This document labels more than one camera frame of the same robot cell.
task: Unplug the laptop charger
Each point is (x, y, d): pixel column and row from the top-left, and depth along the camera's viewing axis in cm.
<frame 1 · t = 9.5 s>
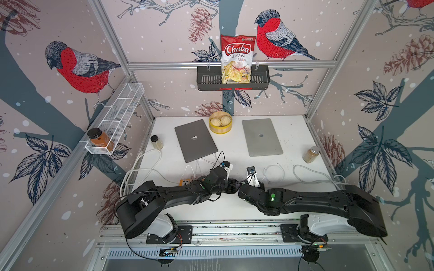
left hand: (242, 183, 81), fingers open
right hand: (244, 184, 82), fingers closed
dark grey laptop on left: (195, 140, 109), on the table
silver laptop on right: (261, 138, 110), point 2 cm above the table
yellow bamboo steamer basket: (222, 129, 112), point 3 cm above the table
white bun in steamer: (216, 121, 113), point 7 cm above the table
white bun in steamer 2: (225, 120, 113), point 7 cm above the table
silver-lid glass spice jar: (311, 154, 94), point 8 cm above the table

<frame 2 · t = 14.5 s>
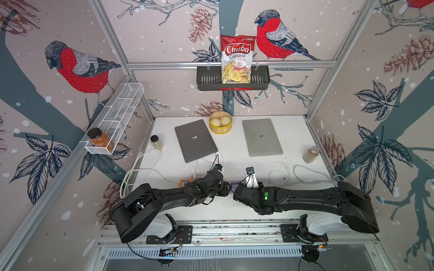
left hand: (232, 185, 84), fingers open
right hand: (245, 185, 82), fingers open
the named things where they were.

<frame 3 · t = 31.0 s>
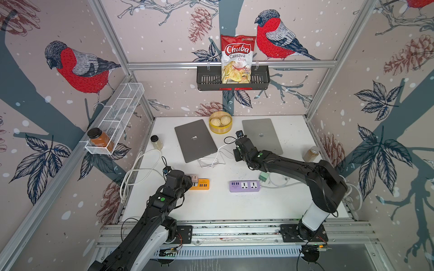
left hand: (192, 175, 84), fingers open
right hand: (237, 147, 91), fingers closed
green usb charger adapter: (263, 176, 92), point 2 cm above the table
the other named things where they were.

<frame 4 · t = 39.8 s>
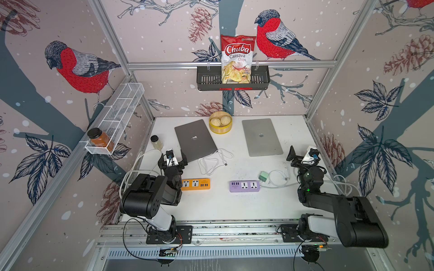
left hand: (174, 149, 88), fingers open
right hand: (300, 146, 84), fingers open
